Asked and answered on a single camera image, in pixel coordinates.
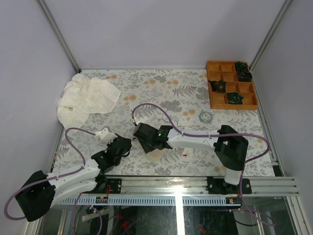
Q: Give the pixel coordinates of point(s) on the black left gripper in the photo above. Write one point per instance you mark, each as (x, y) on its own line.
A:
(116, 139)

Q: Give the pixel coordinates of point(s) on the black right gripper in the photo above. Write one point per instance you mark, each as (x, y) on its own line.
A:
(147, 148)

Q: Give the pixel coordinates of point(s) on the beige round jewelry case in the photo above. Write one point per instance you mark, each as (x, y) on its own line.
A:
(154, 156)

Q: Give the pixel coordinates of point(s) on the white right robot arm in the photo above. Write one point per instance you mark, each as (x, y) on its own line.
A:
(228, 145)

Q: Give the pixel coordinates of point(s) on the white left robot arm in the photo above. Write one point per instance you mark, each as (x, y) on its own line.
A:
(42, 191)

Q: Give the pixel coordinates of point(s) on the floral patterned table mat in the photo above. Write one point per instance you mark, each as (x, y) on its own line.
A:
(162, 96)

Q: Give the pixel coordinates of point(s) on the crumpled white cloth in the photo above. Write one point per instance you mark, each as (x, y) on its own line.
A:
(83, 96)

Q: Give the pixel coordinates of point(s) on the black flower orange dots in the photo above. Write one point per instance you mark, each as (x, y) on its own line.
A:
(218, 86)

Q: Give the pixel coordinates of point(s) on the black flower yellow green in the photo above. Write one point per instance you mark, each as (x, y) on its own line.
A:
(234, 98)

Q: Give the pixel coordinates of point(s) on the wooden compartment tray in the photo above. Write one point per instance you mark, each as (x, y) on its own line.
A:
(225, 70)

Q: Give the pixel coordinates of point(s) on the black fabric flower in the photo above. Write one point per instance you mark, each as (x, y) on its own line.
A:
(244, 76)
(241, 66)

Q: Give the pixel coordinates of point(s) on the black fabric flower top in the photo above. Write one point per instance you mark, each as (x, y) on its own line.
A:
(241, 66)

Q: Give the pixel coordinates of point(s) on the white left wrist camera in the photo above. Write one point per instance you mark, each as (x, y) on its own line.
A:
(105, 136)

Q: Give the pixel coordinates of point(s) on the aluminium front rail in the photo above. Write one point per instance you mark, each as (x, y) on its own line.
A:
(260, 186)

